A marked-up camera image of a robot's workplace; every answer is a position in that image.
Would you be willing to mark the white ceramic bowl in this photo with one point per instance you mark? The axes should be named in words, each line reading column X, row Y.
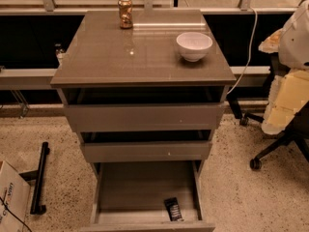
column 193, row 46

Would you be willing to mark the grey bottom drawer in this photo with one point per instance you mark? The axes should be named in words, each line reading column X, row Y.
column 130, row 198

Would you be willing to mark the grey top drawer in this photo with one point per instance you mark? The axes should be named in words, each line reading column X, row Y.
column 179, row 108

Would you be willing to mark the black office chair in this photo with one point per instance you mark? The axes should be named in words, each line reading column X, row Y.
column 297, row 131

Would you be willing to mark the grey drawer cabinet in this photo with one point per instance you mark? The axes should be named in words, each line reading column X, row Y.
column 102, row 54

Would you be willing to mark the cardboard box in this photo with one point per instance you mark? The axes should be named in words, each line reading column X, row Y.
column 14, row 191

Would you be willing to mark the crushed gold soda can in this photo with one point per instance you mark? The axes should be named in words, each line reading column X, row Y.
column 125, row 13

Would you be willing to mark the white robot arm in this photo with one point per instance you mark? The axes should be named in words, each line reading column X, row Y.
column 293, row 50

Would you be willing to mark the grey middle drawer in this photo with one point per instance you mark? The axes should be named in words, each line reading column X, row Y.
column 158, row 145

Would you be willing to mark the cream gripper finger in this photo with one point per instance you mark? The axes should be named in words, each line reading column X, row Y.
column 271, row 43
column 287, row 95

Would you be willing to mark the grey drawer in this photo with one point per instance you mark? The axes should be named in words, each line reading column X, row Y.
column 179, row 108
column 158, row 145
column 130, row 198

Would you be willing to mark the black metal bar stand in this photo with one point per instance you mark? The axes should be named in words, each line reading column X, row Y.
column 37, row 176

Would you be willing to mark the dark rxbar blueberry wrapper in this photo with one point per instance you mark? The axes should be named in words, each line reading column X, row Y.
column 173, row 209

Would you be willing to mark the small clear bottle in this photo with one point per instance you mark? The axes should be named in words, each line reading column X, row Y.
column 60, row 52

